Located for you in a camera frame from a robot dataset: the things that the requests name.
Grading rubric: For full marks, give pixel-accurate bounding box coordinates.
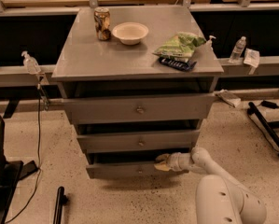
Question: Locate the black power adapter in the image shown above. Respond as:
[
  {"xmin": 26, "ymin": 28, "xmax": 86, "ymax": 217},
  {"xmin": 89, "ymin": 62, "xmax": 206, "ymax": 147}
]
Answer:
[{"xmin": 261, "ymin": 101, "xmax": 278, "ymax": 109}]

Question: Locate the white paper packet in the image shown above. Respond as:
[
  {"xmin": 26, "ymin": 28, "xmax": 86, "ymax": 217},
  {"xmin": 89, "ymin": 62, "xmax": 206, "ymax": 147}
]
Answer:
[{"xmin": 244, "ymin": 49, "xmax": 260, "ymax": 67}]

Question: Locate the wrapped packet on rail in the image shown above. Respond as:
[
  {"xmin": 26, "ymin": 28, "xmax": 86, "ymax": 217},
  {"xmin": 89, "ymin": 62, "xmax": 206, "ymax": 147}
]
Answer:
[{"xmin": 216, "ymin": 90, "xmax": 241, "ymax": 107}]

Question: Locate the clear plastic water bottle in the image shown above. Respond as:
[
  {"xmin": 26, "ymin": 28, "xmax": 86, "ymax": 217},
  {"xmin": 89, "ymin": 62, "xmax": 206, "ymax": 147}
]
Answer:
[{"xmin": 229, "ymin": 36, "xmax": 246, "ymax": 63}]

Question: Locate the green chip bag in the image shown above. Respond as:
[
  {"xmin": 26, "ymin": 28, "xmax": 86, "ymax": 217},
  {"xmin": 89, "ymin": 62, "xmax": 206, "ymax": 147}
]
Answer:
[{"xmin": 153, "ymin": 32, "xmax": 206, "ymax": 62}]

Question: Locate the clear sanitizer pump bottle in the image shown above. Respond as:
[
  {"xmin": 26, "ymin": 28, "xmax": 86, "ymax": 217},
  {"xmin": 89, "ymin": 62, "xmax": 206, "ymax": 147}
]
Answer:
[{"xmin": 21, "ymin": 50, "xmax": 41, "ymax": 75}]

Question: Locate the black cable on floor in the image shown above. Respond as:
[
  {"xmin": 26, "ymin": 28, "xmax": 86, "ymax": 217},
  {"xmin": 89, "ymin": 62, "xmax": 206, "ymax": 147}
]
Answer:
[{"xmin": 4, "ymin": 83, "xmax": 44, "ymax": 224}]

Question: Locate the grey drawer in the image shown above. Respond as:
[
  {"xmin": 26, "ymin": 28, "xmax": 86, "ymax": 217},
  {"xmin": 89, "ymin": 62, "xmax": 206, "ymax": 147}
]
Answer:
[
  {"xmin": 77, "ymin": 130, "xmax": 200, "ymax": 153},
  {"xmin": 86, "ymin": 154, "xmax": 188, "ymax": 179},
  {"xmin": 63, "ymin": 93, "xmax": 215, "ymax": 124}
]

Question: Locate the black stand base left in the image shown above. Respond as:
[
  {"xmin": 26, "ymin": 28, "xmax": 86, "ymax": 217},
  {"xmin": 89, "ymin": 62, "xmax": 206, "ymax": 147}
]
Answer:
[{"xmin": 0, "ymin": 115, "xmax": 38, "ymax": 224}]

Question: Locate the grey bottom drawer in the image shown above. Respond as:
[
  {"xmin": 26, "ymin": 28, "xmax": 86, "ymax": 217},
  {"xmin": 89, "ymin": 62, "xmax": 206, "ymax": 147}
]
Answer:
[{"xmin": 86, "ymin": 154, "xmax": 188, "ymax": 179}]

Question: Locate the grey drawer cabinet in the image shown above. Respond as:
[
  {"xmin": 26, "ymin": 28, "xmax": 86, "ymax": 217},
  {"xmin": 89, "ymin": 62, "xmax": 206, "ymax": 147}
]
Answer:
[{"xmin": 51, "ymin": 5, "xmax": 225, "ymax": 161}]

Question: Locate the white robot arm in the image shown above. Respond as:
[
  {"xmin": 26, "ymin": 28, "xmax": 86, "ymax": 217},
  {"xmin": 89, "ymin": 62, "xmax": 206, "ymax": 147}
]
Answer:
[{"xmin": 154, "ymin": 147, "xmax": 267, "ymax": 224}]

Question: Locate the grey top drawer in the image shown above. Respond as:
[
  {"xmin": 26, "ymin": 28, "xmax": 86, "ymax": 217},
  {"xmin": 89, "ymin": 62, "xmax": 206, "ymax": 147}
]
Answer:
[{"xmin": 63, "ymin": 93, "xmax": 215, "ymax": 124}]

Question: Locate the white bowl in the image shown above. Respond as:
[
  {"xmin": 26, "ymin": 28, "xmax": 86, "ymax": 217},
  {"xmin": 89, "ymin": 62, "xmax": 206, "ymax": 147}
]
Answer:
[{"xmin": 112, "ymin": 22, "xmax": 149, "ymax": 46}]

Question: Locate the dark blue snack bar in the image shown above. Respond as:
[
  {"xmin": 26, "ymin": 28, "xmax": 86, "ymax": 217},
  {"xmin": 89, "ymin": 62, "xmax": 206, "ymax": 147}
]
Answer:
[{"xmin": 159, "ymin": 57, "xmax": 196, "ymax": 72}]

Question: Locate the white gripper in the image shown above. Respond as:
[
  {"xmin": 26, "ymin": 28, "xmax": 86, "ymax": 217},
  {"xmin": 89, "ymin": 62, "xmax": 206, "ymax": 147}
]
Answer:
[{"xmin": 154, "ymin": 152, "xmax": 191, "ymax": 172}]

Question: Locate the grey middle drawer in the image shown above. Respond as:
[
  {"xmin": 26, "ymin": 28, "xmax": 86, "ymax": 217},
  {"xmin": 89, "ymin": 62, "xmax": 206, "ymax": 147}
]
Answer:
[{"xmin": 77, "ymin": 130, "xmax": 200, "ymax": 153}]

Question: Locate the black bar on floor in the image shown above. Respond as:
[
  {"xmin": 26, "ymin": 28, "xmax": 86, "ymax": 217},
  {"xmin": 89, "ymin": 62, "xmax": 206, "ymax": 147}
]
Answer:
[{"xmin": 53, "ymin": 186, "xmax": 68, "ymax": 224}]

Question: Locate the small pump bottle behind cabinet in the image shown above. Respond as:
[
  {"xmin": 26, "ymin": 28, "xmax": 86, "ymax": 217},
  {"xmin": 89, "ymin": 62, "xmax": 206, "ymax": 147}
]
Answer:
[{"xmin": 206, "ymin": 35, "xmax": 216, "ymax": 50}]

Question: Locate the black stand leg right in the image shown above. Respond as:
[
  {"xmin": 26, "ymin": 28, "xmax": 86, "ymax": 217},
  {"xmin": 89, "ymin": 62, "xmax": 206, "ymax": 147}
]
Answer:
[{"xmin": 247, "ymin": 102, "xmax": 279, "ymax": 157}]

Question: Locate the patterned drink can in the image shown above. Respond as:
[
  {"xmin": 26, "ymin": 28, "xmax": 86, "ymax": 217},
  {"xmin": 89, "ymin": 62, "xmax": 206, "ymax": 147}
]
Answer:
[{"xmin": 94, "ymin": 7, "xmax": 111, "ymax": 41}]

